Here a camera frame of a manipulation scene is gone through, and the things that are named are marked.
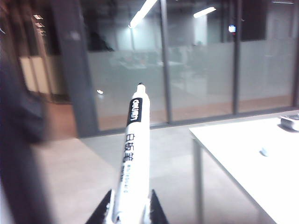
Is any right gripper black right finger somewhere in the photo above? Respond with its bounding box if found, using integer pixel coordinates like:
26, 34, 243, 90
147, 189, 170, 224

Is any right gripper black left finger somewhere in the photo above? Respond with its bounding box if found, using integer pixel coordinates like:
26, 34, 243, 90
84, 189, 115, 224

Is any white whiteboard marker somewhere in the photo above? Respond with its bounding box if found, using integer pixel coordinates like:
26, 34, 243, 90
109, 82, 151, 224

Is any white table with grey legs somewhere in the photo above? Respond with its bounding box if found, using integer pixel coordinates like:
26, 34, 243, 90
188, 115, 299, 224

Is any frosted glass partition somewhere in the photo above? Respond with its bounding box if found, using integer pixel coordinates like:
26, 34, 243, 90
80, 0, 299, 132

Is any dark grey pillar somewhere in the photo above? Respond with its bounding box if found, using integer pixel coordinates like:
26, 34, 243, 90
49, 0, 100, 139

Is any grey box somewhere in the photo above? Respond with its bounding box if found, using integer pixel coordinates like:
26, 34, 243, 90
277, 112, 299, 132

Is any long ceiling light strip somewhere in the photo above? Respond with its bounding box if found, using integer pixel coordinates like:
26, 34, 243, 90
128, 0, 159, 29

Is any short ceiling light strip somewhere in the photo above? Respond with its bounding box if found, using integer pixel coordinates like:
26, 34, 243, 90
192, 6, 217, 19

